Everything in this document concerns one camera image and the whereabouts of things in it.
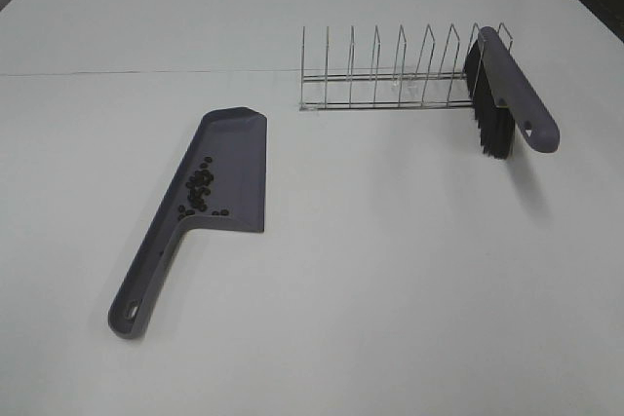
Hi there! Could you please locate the grey plastic dustpan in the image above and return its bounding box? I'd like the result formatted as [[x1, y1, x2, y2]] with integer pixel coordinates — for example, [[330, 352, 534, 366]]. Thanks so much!
[[107, 107, 267, 339]]

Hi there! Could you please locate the chrome wire plate rack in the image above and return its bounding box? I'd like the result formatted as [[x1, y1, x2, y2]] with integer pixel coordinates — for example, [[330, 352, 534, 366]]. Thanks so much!
[[298, 22, 486, 111]]

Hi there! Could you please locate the pile of coffee beans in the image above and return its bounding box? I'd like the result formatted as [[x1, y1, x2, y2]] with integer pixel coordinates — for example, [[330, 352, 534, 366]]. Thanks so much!
[[176, 156, 230, 221]]

